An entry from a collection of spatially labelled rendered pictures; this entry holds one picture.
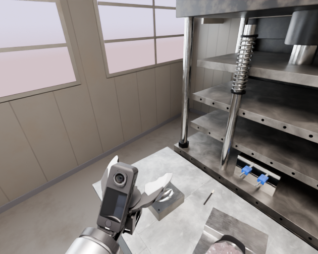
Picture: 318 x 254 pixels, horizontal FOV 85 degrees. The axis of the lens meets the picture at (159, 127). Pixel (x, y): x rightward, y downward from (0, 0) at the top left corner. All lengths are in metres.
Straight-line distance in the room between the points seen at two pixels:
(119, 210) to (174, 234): 0.77
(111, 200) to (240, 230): 0.79
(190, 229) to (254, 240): 0.31
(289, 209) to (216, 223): 0.53
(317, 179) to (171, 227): 0.80
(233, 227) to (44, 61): 2.14
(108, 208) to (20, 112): 2.03
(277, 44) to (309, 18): 0.70
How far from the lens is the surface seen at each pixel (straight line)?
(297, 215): 1.38
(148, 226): 1.11
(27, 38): 2.21
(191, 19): 1.32
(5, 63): 2.18
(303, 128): 1.13
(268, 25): 1.92
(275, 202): 1.38
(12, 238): 2.49
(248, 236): 1.02
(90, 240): 0.33
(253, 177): 1.38
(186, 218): 1.13
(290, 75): 1.11
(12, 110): 2.28
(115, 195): 0.33
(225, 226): 1.02
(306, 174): 1.25
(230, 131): 1.26
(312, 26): 1.28
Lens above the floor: 1.75
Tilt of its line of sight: 30 degrees down
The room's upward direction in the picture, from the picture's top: 2 degrees counter-clockwise
